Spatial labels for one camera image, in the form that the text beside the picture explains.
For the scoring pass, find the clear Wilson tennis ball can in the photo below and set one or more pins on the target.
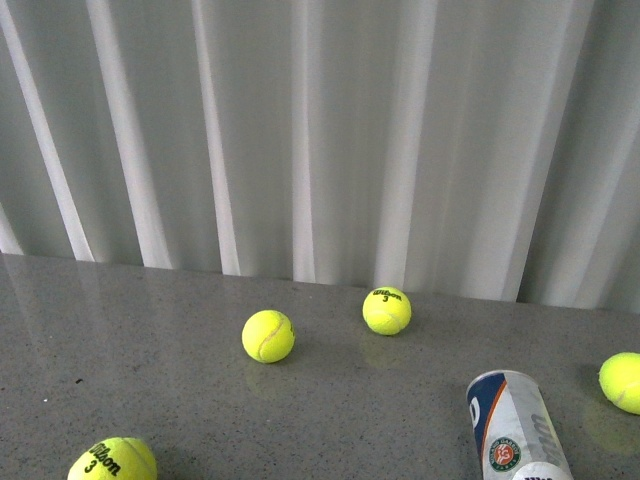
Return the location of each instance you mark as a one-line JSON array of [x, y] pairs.
[[513, 432]]

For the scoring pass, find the plain yellow tennis ball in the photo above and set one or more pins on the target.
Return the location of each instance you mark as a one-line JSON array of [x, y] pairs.
[[268, 336]]

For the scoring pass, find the yellow tennis ball right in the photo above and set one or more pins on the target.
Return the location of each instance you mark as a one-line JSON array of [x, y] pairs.
[[619, 381]]

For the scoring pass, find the Wilson 3 ball near curtain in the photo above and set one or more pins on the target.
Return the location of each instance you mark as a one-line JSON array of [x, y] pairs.
[[387, 310]]

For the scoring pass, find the white pleated curtain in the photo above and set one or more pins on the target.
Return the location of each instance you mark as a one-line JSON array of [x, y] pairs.
[[486, 149]]

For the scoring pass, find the Wilson 3 ball front left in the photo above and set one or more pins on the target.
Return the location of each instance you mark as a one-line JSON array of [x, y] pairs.
[[123, 458]]

